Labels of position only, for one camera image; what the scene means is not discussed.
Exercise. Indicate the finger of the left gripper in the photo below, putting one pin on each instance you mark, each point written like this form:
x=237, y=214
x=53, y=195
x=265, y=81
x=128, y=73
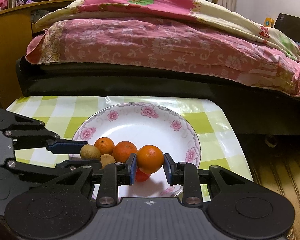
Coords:
x=27, y=133
x=30, y=170

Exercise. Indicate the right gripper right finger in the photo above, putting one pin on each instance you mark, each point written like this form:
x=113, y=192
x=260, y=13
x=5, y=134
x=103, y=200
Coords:
x=217, y=179

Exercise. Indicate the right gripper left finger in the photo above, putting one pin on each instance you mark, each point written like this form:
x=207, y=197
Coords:
x=73, y=188

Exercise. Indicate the tan longan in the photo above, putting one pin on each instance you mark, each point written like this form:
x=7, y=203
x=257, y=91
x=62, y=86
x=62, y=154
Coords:
x=90, y=152
x=106, y=159

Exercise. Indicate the red cherry tomato front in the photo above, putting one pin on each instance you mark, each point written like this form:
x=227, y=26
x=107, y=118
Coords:
x=141, y=176

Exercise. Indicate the larger orange mandarin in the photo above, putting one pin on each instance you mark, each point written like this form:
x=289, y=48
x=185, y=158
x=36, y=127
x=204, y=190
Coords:
x=123, y=150

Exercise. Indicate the small orange mandarin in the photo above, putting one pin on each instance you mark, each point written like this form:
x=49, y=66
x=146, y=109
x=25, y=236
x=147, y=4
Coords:
x=105, y=145

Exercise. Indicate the green white checkered tablecloth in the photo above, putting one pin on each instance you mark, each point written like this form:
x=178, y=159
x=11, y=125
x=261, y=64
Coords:
x=218, y=142

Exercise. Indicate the brown wooden cabinet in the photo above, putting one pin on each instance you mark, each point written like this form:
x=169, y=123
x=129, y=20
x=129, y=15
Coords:
x=16, y=32

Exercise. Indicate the pink floral bedsheet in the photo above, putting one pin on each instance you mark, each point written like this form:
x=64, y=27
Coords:
x=166, y=44

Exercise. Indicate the yellow toy on shelf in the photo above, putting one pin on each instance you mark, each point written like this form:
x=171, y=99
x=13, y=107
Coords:
x=269, y=22

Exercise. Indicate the colourful cream quilt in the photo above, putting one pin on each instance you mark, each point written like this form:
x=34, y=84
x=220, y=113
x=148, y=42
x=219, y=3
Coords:
x=197, y=11

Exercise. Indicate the dark wooden headboard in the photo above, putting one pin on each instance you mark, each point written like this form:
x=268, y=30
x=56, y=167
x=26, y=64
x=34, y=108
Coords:
x=289, y=25

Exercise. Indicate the dark bed frame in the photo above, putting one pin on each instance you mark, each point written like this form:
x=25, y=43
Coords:
x=249, y=110

